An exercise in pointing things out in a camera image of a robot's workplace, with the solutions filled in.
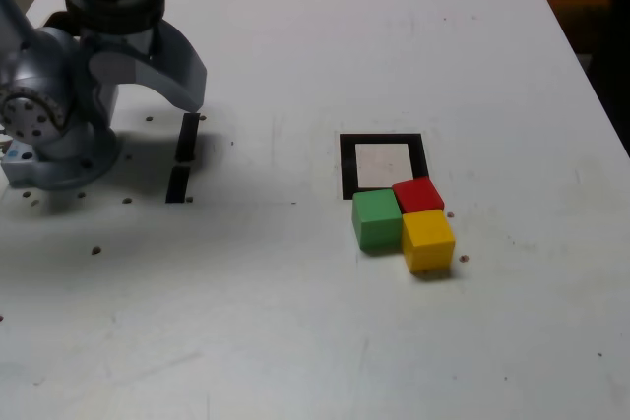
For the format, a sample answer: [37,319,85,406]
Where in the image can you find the green cube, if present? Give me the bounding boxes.
[350,188,405,253]

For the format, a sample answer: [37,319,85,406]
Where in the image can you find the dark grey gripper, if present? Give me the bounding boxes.
[78,20,209,114]

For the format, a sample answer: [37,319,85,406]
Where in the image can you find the red cube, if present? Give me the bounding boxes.
[392,176,446,214]

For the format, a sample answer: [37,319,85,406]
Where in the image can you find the black tape square outline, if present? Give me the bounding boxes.
[338,132,429,201]

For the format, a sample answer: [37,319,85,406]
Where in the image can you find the black tape strip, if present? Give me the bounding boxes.
[164,112,202,205]

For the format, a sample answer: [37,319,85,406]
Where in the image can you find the yellow cube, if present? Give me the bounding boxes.
[401,209,457,273]

